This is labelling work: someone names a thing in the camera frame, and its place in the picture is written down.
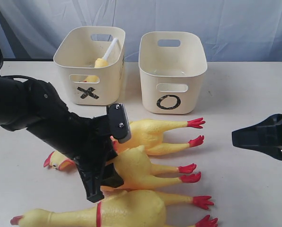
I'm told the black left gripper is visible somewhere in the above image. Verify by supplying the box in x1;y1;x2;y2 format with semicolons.
25;80;124;203

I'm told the rubber chicken head neck piece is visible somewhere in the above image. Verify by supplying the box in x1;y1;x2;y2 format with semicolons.
82;38;118;83

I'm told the whole rubber chicken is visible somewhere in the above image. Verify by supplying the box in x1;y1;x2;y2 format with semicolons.
43;118;206;171
10;190;214;227

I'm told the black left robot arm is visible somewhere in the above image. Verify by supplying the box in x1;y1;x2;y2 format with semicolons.
0;76;130;202

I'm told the headless rubber chicken body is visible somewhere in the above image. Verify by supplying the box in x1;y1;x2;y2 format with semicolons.
100;145;202;191

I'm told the cream bin marked X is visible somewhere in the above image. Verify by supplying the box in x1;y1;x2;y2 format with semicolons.
53;26;125;105

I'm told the cream bin marked O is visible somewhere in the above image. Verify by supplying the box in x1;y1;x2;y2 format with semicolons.
139;31;208;114

